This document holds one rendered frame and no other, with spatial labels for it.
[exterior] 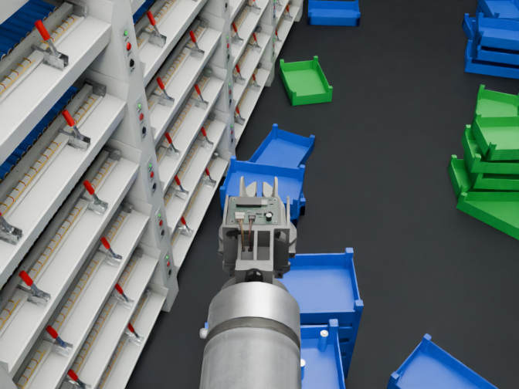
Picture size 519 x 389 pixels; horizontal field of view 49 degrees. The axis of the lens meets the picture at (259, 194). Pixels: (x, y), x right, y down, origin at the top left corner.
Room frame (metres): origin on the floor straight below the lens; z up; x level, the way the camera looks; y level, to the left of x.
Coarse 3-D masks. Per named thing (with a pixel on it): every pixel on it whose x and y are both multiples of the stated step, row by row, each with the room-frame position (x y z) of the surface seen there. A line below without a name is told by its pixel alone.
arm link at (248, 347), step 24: (216, 336) 0.27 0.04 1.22; (240, 336) 0.26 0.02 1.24; (264, 336) 0.26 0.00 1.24; (288, 336) 0.27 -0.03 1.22; (216, 360) 0.24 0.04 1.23; (240, 360) 0.24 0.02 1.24; (264, 360) 0.24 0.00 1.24; (288, 360) 0.24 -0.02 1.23; (216, 384) 0.22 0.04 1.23; (240, 384) 0.22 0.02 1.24; (264, 384) 0.22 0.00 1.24; (288, 384) 0.22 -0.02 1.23
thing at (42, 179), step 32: (64, 96) 1.04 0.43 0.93; (96, 96) 1.09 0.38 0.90; (64, 128) 0.97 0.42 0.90; (96, 128) 0.99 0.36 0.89; (32, 160) 0.84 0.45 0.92; (64, 160) 0.88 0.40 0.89; (0, 192) 0.75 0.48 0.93; (32, 192) 0.78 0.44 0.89; (64, 192) 0.81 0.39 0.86; (0, 224) 0.68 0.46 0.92; (32, 224) 0.71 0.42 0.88; (0, 256) 0.63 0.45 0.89; (0, 288) 0.60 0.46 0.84
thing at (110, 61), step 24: (120, 0) 1.15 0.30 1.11; (120, 24) 1.13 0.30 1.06; (120, 48) 1.12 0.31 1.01; (120, 72) 1.10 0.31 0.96; (144, 96) 1.18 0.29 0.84; (144, 144) 1.14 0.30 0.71; (144, 168) 1.12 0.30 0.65; (144, 192) 1.10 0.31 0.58; (144, 240) 1.11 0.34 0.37; (168, 240) 1.18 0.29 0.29; (168, 288) 1.12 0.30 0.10
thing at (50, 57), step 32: (32, 0) 1.08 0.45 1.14; (64, 0) 1.10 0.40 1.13; (96, 0) 1.10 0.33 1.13; (0, 32) 0.96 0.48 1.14; (32, 32) 0.97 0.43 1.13; (64, 32) 1.03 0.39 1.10; (96, 32) 1.06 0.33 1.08; (0, 64) 0.87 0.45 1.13; (32, 64) 0.92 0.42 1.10; (64, 64) 0.93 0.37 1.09; (0, 96) 0.81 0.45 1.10; (32, 96) 0.83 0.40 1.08; (0, 128) 0.74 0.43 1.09; (32, 128) 0.80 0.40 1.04; (0, 160) 0.70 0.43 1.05
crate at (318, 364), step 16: (336, 320) 0.71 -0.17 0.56; (304, 336) 0.71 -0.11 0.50; (336, 336) 0.69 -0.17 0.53; (304, 352) 0.67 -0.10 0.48; (320, 352) 0.67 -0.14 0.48; (336, 352) 0.66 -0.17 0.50; (320, 368) 0.63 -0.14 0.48; (336, 368) 0.63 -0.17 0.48; (304, 384) 0.59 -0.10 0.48; (320, 384) 0.59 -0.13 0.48; (336, 384) 0.59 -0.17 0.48
